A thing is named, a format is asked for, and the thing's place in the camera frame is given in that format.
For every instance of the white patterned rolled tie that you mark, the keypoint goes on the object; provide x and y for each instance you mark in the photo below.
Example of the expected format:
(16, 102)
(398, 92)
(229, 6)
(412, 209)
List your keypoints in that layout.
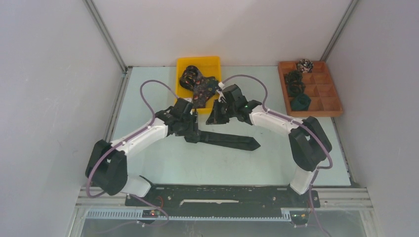
(305, 66)

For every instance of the teal rolled tie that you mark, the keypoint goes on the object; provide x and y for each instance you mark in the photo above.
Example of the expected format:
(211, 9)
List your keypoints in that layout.
(300, 103)

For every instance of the yellow plastic bin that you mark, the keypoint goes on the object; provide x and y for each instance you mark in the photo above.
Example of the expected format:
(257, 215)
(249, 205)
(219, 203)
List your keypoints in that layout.
(209, 66)

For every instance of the dark green floral tie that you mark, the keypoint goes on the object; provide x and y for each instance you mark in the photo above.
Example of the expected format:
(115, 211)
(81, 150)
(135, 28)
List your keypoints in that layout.
(212, 86)

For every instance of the brown wooden compartment tray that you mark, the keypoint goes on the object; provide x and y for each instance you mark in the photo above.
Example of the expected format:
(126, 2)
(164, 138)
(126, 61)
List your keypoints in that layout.
(319, 87)

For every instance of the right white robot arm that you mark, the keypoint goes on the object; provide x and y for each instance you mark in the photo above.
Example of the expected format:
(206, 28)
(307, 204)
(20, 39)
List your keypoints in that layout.
(309, 142)

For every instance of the aluminium frame rail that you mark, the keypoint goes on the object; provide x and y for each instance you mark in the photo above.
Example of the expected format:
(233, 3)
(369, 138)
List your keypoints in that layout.
(324, 199)

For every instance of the floral paisley tie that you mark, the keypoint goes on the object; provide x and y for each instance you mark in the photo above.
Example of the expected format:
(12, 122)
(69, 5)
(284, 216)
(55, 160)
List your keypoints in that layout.
(193, 80)

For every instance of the dark rolled tie upper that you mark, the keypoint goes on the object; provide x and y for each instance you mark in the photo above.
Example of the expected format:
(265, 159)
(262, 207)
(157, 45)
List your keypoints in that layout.
(293, 77)

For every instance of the dark green leaf tie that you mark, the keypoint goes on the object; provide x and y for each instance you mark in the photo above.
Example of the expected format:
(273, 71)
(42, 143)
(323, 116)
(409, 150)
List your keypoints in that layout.
(244, 143)

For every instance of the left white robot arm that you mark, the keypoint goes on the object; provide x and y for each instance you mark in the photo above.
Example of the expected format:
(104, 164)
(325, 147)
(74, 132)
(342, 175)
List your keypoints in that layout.
(107, 166)

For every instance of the dark rolled tie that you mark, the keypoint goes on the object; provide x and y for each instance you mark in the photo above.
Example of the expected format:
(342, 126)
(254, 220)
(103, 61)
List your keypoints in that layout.
(293, 77)
(295, 89)

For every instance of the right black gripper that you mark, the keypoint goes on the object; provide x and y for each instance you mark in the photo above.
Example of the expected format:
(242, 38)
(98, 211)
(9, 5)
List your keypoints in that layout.
(215, 118)

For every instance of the dark rolled tie middle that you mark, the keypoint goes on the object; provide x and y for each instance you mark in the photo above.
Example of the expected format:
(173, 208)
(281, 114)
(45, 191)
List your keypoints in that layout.
(295, 89)

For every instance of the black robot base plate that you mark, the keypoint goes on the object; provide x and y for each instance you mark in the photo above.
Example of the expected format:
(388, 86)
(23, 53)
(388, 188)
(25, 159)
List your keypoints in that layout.
(211, 201)

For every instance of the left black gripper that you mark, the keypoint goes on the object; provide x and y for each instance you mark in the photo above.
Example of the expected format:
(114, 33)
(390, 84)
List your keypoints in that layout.
(193, 128)

